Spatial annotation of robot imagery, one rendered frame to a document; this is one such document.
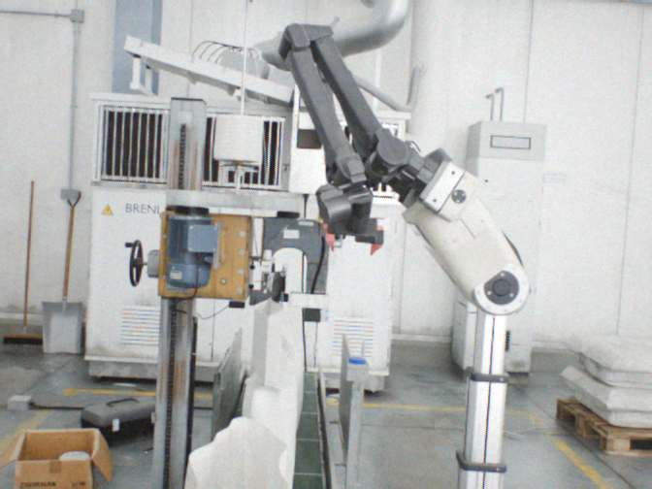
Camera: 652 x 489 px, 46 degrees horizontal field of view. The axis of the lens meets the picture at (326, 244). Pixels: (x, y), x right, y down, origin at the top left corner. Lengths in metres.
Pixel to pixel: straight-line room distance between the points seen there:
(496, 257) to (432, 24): 4.11
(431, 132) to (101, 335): 2.87
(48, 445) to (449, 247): 2.53
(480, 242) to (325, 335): 3.65
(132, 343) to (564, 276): 3.85
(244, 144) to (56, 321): 4.56
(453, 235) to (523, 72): 5.25
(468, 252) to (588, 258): 5.30
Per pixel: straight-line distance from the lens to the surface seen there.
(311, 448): 3.30
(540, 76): 7.25
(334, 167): 1.86
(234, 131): 2.63
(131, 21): 6.70
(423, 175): 1.86
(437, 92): 5.99
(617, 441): 5.05
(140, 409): 4.52
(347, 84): 1.94
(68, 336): 6.93
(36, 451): 4.02
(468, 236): 2.03
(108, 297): 5.75
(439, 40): 6.06
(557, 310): 7.28
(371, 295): 5.60
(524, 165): 6.50
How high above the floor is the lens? 1.40
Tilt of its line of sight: 3 degrees down
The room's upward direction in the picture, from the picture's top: 3 degrees clockwise
